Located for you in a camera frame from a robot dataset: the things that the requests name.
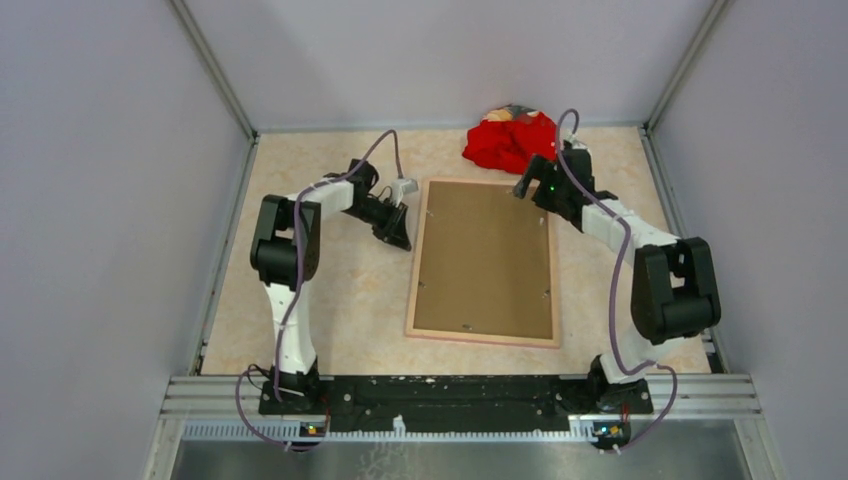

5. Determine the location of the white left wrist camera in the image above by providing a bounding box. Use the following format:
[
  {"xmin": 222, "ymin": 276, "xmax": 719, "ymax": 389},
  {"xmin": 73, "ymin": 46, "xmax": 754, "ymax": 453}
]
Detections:
[{"xmin": 389, "ymin": 177, "xmax": 419, "ymax": 206}]

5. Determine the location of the brown backing board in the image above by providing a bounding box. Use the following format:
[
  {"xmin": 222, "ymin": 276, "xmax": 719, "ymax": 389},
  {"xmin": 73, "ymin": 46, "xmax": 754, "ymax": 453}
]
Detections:
[{"xmin": 413, "ymin": 180, "xmax": 555, "ymax": 340}]

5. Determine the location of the red crumpled cloth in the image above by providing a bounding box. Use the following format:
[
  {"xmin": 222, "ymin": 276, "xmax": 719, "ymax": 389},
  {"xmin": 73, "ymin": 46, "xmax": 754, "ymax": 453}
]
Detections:
[{"xmin": 462, "ymin": 104, "xmax": 556, "ymax": 174}]

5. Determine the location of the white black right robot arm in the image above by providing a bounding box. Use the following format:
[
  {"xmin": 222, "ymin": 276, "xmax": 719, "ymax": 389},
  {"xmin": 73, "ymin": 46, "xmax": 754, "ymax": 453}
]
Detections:
[{"xmin": 513, "ymin": 148, "xmax": 722, "ymax": 412}]

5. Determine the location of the aluminium front rail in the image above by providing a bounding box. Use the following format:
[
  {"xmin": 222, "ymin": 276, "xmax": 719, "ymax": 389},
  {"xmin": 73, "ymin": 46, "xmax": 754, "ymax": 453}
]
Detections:
[{"xmin": 145, "ymin": 374, "xmax": 786, "ymax": 479}]

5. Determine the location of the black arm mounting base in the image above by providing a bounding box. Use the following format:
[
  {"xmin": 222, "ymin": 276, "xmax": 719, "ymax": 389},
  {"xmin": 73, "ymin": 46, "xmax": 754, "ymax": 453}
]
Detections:
[{"xmin": 258, "ymin": 375, "xmax": 654, "ymax": 433}]

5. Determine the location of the pink photo frame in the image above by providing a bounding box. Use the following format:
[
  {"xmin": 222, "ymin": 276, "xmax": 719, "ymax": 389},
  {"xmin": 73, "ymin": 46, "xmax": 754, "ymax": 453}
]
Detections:
[{"xmin": 404, "ymin": 175, "xmax": 562, "ymax": 350}]

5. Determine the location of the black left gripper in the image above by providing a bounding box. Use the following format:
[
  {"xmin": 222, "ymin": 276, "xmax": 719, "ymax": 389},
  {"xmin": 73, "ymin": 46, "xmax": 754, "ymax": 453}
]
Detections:
[{"xmin": 343, "ymin": 196, "xmax": 411, "ymax": 251}]

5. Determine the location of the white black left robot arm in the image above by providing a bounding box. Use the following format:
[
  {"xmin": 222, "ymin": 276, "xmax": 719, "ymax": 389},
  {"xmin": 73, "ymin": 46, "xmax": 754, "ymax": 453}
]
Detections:
[{"xmin": 249, "ymin": 159, "xmax": 418, "ymax": 414}]

